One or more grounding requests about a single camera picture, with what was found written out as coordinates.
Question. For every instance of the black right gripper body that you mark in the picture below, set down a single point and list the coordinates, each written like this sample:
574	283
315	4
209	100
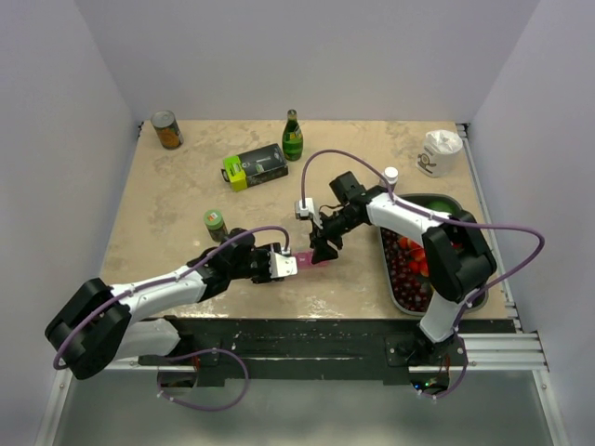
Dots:
332	228

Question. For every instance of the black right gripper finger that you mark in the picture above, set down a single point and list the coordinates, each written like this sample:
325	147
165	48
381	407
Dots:
328	251
317	251

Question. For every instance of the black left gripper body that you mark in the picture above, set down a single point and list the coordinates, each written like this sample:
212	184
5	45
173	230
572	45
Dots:
257	267

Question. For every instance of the pink weekly pill organizer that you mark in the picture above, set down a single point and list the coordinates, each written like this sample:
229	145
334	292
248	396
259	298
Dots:
304	261

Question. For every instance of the green pill bottle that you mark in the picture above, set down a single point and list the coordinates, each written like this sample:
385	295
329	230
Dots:
215	225

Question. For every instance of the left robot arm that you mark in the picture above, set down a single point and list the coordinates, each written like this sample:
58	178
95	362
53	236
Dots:
102	322

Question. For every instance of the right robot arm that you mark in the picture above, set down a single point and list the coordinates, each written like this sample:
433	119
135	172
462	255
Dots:
459	259

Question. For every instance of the grey fruit tray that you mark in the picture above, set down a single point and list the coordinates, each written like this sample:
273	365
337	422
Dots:
423	199

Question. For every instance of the white supplement bottle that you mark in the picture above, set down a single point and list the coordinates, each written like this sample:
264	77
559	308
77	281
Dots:
391	174

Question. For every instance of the dark red grapes bunch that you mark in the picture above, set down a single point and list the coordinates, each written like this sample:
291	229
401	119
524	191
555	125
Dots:
411	292

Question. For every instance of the green glass bottle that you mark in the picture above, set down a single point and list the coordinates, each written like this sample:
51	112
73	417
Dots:
292	137

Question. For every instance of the black green razor box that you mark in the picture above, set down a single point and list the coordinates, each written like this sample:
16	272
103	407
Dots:
251	168

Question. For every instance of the green apple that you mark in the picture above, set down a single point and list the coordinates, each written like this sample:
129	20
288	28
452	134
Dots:
440	206

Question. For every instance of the white paper bag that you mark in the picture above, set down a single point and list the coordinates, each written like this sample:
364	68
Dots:
439	152

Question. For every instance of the orange labelled tin can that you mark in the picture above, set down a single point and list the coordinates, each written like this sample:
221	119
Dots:
167	129

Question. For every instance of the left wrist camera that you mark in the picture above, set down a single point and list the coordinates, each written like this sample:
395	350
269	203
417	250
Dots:
282	264

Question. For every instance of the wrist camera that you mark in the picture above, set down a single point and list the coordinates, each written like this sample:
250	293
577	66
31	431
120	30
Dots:
306	209
282	264

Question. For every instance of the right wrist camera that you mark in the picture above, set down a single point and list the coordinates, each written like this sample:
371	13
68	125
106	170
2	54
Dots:
306	209

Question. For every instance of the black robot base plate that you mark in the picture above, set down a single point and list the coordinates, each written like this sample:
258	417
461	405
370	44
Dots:
325	349

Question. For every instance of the aluminium frame rail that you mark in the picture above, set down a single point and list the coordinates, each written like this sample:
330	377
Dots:
518	351

